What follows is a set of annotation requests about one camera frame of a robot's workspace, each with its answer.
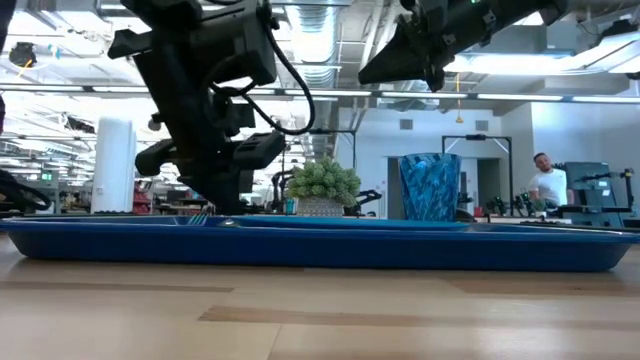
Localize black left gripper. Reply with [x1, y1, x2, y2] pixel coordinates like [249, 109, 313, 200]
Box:
[133, 47, 287, 216]

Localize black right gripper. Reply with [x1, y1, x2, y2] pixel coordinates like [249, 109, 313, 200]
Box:
[357, 0, 504, 93]

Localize blue translucent patterned cup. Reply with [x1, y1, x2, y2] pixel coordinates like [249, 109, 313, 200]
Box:
[398, 152, 462, 222]

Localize blue plastic tray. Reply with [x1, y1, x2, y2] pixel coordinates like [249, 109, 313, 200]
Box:
[0, 214, 640, 274]

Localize artificial green plant in pot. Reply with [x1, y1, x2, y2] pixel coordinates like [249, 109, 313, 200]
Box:
[285, 155, 362, 217]

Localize white round pillar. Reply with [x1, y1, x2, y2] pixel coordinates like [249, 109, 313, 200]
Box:
[89, 115, 139, 215]

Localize black background robot arms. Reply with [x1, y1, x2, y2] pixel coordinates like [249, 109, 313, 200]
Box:
[487, 192, 546, 217]

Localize person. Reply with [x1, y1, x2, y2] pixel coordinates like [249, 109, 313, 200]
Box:
[527, 152, 570, 207]

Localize grey stacked equipment cases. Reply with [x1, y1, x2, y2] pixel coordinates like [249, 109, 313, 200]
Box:
[564, 160, 634, 229]

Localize yellow hanging cord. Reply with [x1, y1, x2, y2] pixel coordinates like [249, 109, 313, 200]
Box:
[453, 72, 464, 125]

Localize silver ventilation duct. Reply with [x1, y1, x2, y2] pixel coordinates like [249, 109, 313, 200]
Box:
[284, 0, 352, 92]

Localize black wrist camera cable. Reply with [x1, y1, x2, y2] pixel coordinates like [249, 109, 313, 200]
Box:
[207, 0, 317, 137]

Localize black stand frame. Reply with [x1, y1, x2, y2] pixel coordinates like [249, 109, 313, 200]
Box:
[441, 133, 514, 217]

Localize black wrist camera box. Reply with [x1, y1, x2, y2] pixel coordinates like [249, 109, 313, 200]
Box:
[199, 12, 279, 87]

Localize black cable bundle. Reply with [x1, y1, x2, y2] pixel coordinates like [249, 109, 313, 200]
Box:
[0, 168, 54, 214]

